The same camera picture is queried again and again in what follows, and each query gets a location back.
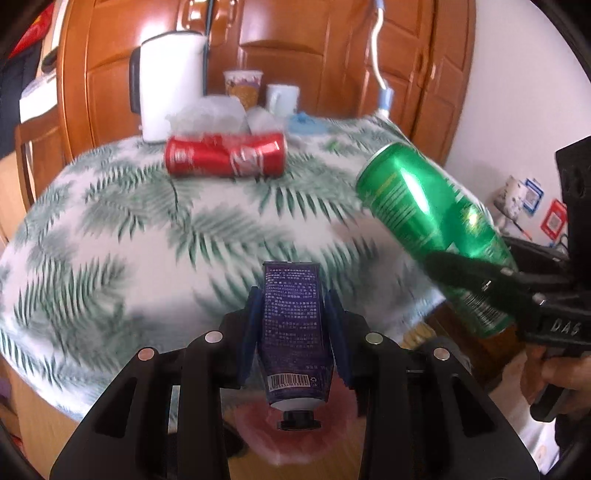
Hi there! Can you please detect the red wall sticker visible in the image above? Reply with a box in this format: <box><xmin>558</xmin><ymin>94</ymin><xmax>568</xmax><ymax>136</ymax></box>
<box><xmin>540</xmin><ymin>199</ymin><xmax>568</xmax><ymax>234</ymax></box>

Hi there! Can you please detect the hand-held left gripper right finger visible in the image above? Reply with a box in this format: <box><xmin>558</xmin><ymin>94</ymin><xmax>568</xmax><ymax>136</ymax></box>
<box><xmin>325</xmin><ymin>291</ymin><xmax>542</xmax><ymax>480</ymax></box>

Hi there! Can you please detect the white electric kettle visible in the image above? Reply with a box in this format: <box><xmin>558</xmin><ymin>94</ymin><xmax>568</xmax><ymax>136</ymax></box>
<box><xmin>129</xmin><ymin>31</ymin><xmax>208</xmax><ymax>144</ymax></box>

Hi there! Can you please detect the leaf-print tablecloth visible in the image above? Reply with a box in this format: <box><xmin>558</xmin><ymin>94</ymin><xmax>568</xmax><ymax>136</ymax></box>
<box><xmin>0</xmin><ymin>115</ymin><xmax>462</xmax><ymax>430</ymax></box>

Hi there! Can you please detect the clear crumpled plastic bag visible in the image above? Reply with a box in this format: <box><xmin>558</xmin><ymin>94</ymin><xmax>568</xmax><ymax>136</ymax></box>
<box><xmin>166</xmin><ymin>96</ymin><xmax>250</xmax><ymax>139</ymax></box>

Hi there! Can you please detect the blue plastic lid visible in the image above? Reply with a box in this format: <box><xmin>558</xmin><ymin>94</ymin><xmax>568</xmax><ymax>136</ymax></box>
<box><xmin>288</xmin><ymin>113</ymin><xmax>329</xmax><ymax>136</ymax></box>

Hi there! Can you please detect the green drink can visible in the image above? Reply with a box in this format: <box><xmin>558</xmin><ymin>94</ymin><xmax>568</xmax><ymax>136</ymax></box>
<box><xmin>355</xmin><ymin>142</ymin><xmax>520</xmax><ymax>340</ymax></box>

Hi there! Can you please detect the printed paper cup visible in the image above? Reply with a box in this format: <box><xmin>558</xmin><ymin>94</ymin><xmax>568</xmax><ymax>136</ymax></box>
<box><xmin>223</xmin><ymin>70</ymin><xmax>265</xmax><ymax>112</ymax></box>

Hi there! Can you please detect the white mug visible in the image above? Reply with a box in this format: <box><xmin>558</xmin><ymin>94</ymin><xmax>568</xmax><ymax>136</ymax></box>
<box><xmin>265</xmin><ymin>84</ymin><xmax>300</xmax><ymax>116</ymax></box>

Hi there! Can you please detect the white crumpled plastic wrap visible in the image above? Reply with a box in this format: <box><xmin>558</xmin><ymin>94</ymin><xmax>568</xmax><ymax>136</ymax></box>
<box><xmin>245</xmin><ymin>107</ymin><xmax>288</xmax><ymax>136</ymax></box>

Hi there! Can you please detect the wooden chair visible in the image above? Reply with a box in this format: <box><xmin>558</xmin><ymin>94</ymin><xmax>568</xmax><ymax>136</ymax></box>
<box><xmin>14</xmin><ymin>121</ymin><xmax>70</xmax><ymax>210</ymax></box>

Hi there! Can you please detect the wooden wardrobe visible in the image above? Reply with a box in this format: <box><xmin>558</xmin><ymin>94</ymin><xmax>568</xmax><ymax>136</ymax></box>
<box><xmin>58</xmin><ymin>0</ymin><xmax>476</xmax><ymax>167</ymax></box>

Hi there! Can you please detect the patterned mug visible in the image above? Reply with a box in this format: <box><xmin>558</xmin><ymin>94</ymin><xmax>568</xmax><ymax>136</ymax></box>
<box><xmin>494</xmin><ymin>175</ymin><xmax>529</xmax><ymax>221</ymax></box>

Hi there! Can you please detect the blue wall sticker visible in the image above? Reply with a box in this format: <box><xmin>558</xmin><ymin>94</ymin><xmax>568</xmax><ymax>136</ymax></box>
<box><xmin>524</xmin><ymin>178</ymin><xmax>546</xmax><ymax>214</ymax></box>

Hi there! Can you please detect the red drink can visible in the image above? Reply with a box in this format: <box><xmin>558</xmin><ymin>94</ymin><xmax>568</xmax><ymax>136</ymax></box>
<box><xmin>165</xmin><ymin>133</ymin><xmax>288</xmax><ymax>177</ymax></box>

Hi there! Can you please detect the black cord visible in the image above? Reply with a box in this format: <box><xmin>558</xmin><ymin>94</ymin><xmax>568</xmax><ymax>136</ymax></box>
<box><xmin>201</xmin><ymin>0</ymin><xmax>219</xmax><ymax>95</ymax></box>

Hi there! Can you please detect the person's right hand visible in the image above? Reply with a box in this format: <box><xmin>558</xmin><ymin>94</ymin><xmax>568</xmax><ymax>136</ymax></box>
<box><xmin>519</xmin><ymin>345</ymin><xmax>591</xmax><ymax>409</ymax></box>

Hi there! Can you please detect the purple cream tube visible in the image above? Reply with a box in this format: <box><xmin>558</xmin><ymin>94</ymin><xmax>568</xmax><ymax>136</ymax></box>
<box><xmin>261</xmin><ymin>261</ymin><xmax>334</xmax><ymax>430</ymax></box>

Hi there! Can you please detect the red cloth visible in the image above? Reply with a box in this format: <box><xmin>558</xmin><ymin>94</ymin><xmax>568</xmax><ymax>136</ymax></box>
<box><xmin>8</xmin><ymin>0</ymin><xmax>66</xmax><ymax>58</ymax></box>

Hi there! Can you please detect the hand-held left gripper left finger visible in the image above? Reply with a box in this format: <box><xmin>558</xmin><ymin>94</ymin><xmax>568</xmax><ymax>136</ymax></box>
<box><xmin>48</xmin><ymin>286</ymin><xmax>266</xmax><ymax>480</ymax></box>

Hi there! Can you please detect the blue and white hose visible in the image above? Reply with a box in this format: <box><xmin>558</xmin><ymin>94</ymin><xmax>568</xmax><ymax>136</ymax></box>
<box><xmin>369</xmin><ymin>0</ymin><xmax>394</xmax><ymax>116</ymax></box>

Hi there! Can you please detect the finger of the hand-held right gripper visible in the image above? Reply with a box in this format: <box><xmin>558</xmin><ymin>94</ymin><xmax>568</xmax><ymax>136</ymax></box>
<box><xmin>425</xmin><ymin>251</ymin><xmax>548</xmax><ymax>326</ymax></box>

